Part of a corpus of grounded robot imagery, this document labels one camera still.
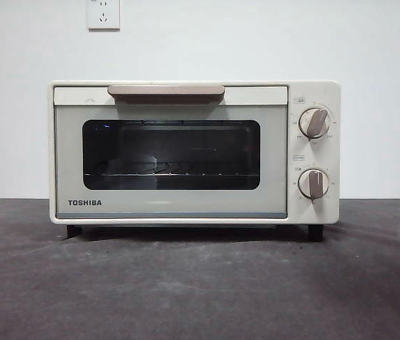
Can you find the cream Toshiba toaster oven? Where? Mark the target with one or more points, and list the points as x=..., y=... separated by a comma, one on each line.
x=332, y=159

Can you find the white wall socket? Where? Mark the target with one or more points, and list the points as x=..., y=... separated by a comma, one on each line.
x=103, y=16

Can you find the cream beige timer knob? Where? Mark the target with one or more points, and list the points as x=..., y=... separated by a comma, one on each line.
x=314, y=184

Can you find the cream beige temperature knob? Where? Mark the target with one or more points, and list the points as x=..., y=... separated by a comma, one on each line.
x=314, y=122

